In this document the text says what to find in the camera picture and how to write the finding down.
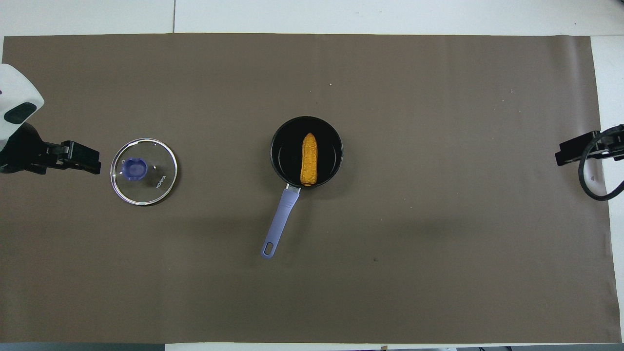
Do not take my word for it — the black pot with purple handle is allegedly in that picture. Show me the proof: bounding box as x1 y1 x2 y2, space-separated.
260 116 344 259

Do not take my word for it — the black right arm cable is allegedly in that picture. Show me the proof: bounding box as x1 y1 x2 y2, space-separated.
578 125 624 202

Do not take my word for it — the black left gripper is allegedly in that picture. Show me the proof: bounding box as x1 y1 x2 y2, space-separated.
0 122 102 176

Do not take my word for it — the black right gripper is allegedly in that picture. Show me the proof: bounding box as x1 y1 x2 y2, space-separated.
555 124 624 167

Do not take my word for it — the brown table mat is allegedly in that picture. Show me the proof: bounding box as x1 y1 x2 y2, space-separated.
0 33 623 345

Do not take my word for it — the yellow toy corn cob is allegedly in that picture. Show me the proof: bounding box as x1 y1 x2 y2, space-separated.
299 133 319 187

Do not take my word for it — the glass lid with purple knob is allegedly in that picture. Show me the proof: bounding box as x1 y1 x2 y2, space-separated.
110 138 178 206

